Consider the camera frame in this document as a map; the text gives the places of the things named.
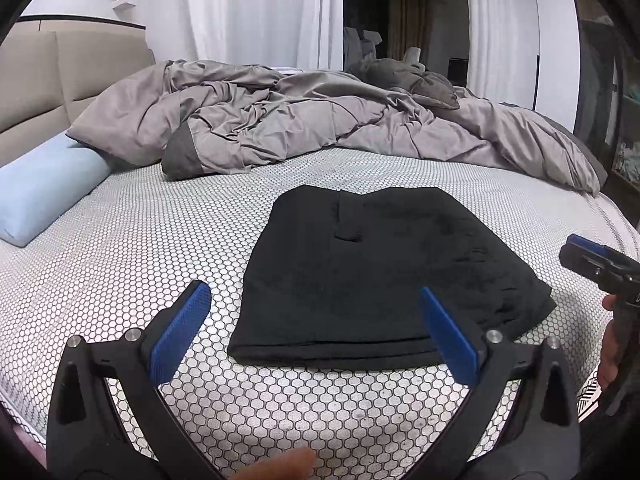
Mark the dark grey cushion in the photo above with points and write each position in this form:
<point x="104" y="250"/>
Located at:
<point x="427" y="88"/>

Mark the beige upholstered headboard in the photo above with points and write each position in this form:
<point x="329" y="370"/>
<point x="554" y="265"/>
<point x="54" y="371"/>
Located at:
<point x="54" y="66"/>

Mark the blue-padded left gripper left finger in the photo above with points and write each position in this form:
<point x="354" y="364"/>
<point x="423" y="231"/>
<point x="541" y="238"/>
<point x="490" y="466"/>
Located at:
<point x="107" y="418"/>

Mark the person's left hand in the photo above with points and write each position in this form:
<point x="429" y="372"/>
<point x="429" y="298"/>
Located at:
<point x="293" y="464"/>

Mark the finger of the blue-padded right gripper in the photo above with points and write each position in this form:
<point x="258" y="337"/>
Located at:
<point x="590" y="259"/>

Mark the grey rumpled comforter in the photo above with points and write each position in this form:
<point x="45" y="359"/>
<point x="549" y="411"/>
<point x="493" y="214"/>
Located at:
<point x="206" y="117"/>

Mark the black pants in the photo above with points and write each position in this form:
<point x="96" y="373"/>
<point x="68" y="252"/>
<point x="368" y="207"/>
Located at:
<point x="334" y="280"/>

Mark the light blue pillow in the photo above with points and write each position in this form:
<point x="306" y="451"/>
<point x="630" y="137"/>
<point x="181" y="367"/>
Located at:
<point x="40" y="186"/>

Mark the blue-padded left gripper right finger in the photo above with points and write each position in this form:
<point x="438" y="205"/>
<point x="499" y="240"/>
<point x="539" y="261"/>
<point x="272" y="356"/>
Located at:
<point x="540" y="438"/>

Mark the person's right hand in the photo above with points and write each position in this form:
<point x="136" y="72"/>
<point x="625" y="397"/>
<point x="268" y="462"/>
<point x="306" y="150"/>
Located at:
<point x="610" y="348"/>

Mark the white curtain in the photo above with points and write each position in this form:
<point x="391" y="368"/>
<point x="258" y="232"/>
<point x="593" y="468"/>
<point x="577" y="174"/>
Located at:
<point x="523" y="52"/>

